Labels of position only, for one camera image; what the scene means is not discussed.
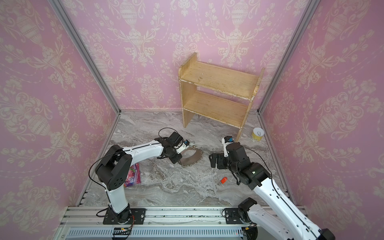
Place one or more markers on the pink snack packet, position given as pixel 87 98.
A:
pixel 134 176

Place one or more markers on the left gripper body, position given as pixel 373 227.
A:
pixel 174 156

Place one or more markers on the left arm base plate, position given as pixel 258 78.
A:
pixel 134 216

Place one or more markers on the metal key ring plate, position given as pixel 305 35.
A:
pixel 191 156

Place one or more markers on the wooden two-tier shelf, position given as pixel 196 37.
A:
pixel 217 93

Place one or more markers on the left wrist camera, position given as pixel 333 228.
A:
pixel 177 141

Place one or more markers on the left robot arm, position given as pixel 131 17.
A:
pixel 113 168

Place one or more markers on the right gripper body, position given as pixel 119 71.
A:
pixel 222 160

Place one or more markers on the red capped key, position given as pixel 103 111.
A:
pixel 222 181

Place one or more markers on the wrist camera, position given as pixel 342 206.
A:
pixel 227 140
pixel 177 141

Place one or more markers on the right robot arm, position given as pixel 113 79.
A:
pixel 288 222

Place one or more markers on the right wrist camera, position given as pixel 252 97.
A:
pixel 227 140

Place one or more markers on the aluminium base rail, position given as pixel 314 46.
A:
pixel 161 223

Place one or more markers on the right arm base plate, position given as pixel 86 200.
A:
pixel 236 216

